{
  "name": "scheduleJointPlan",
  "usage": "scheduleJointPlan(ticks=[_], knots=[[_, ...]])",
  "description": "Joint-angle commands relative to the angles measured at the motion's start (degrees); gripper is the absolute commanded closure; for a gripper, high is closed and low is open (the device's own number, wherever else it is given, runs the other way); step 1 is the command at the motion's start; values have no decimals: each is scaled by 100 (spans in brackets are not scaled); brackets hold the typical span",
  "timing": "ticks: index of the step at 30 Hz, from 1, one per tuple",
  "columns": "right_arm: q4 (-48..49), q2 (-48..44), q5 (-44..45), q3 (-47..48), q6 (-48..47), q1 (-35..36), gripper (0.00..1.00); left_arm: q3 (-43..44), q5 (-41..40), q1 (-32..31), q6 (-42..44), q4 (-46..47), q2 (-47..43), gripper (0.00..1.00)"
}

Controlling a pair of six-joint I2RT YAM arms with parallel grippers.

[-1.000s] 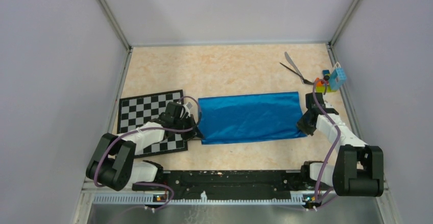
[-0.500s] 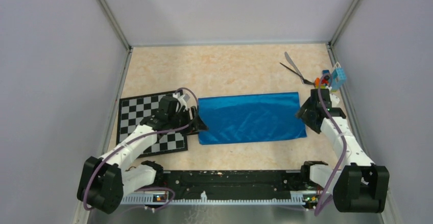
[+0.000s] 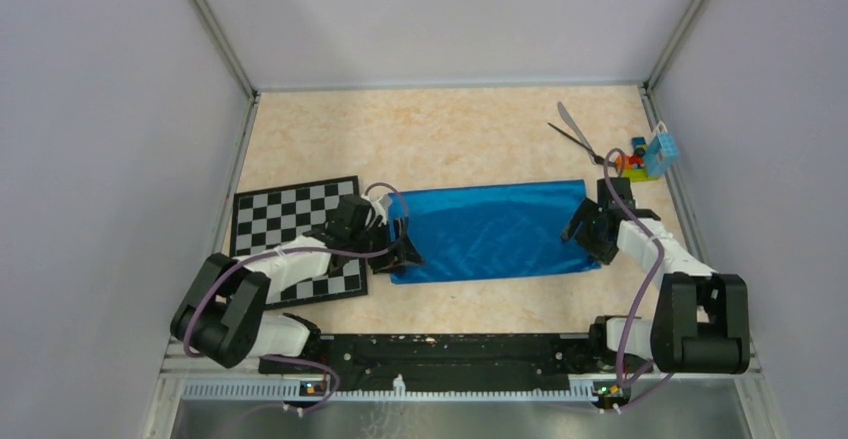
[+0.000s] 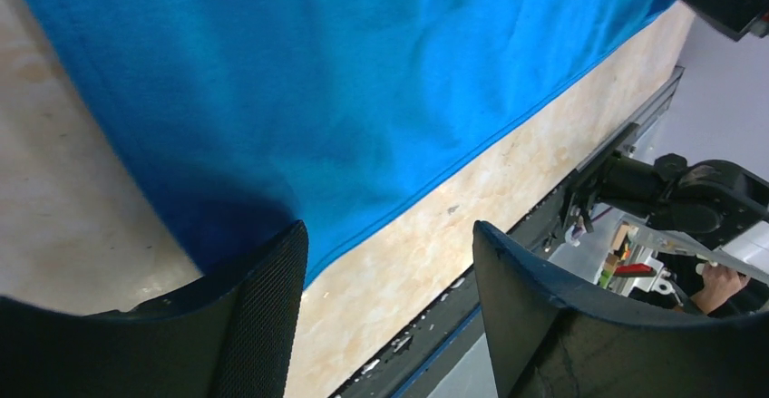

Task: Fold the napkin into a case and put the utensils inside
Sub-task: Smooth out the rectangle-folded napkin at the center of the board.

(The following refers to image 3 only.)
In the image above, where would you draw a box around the blue satin napkin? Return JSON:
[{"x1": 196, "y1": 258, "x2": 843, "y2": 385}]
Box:
[{"x1": 389, "y1": 180, "x2": 600, "y2": 285}]

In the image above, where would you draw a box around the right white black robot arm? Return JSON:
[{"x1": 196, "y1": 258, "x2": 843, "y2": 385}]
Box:
[{"x1": 562, "y1": 177, "x2": 751, "y2": 382}]

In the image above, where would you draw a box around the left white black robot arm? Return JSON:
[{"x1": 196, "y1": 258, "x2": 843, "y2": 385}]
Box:
[{"x1": 170, "y1": 194, "x2": 423, "y2": 368}]

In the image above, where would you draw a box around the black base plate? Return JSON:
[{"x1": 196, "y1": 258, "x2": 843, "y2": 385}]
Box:
[{"x1": 258, "y1": 333, "x2": 654, "y2": 394}]

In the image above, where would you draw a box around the purple cable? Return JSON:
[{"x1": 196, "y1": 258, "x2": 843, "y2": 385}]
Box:
[
  {"x1": 182, "y1": 182, "x2": 412, "y2": 414},
  {"x1": 602, "y1": 148, "x2": 674, "y2": 414}
]

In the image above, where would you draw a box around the black white checkerboard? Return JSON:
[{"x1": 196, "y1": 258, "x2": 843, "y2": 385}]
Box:
[{"x1": 228, "y1": 176, "x2": 368, "y2": 310}]

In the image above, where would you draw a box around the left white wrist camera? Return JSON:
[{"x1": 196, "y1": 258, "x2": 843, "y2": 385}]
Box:
[{"x1": 370, "y1": 194, "x2": 392, "y2": 224}]

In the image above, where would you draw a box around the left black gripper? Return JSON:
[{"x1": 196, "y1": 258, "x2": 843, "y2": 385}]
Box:
[{"x1": 350, "y1": 216, "x2": 425, "y2": 274}]

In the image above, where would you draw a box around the aluminium front rail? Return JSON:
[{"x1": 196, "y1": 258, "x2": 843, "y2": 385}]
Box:
[{"x1": 144, "y1": 334, "x2": 787, "y2": 438}]

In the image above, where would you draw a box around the colourful toy block set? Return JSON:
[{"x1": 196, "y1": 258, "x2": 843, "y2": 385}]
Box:
[{"x1": 615, "y1": 122, "x2": 679, "y2": 182}]

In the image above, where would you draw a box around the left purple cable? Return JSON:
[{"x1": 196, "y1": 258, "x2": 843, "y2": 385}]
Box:
[{"x1": 182, "y1": 182, "x2": 412, "y2": 414}]

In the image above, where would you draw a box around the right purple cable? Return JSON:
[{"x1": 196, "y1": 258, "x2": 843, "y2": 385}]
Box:
[{"x1": 602, "y1": 148, "x2": 674, "y2": 414}]

